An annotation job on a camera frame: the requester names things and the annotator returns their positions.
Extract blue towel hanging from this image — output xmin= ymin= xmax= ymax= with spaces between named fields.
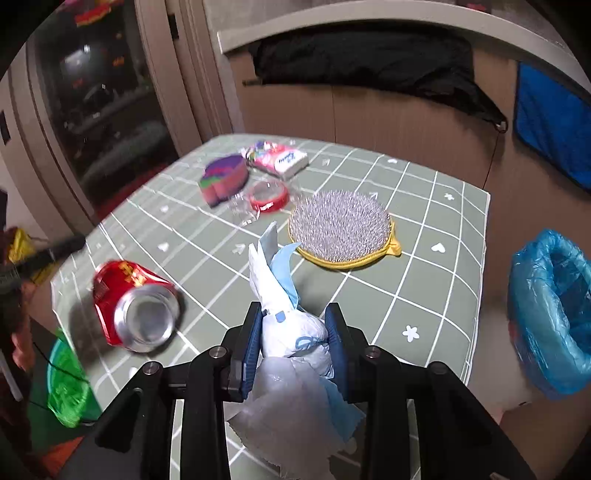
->
xmin=514 ymin=63 xmax=590 ymax=191

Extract green plastic bag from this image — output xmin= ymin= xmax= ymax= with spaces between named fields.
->
xmin=46 ymin=330 xmax=90 ymax=428

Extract crushed red soda can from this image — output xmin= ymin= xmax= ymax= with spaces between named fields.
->
xmin=92 ymin=260 xmax=180 ymax=354

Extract pink tissue pack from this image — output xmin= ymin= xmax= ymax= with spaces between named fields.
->
xmin=239 ymin=141 xmax=310 ymax=181

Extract white plastic wrapper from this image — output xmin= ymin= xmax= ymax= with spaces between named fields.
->
xmin=225 ymin=223 xmax=365 ymax=479

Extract black cloth on counter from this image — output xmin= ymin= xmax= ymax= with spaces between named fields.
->
xmin=242 ymin=28 xmax=509 ymax=134

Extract blue trash bag bin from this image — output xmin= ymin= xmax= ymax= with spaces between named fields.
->
xmin=507 ymin=229 xmax=590 ymax=399

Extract green grid tablecloth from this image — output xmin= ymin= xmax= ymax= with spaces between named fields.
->
xmin=51 ymin=134 xmax=491 ymax=407

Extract red-lidded clear plastic cup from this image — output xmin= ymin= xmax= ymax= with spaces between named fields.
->
xmin=229 ymin=178 xmax=304 ymax=226

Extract round yellow scouring pad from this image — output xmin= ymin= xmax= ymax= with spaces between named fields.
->
xmin=287 ymin=190 xmax=403 ymax=271

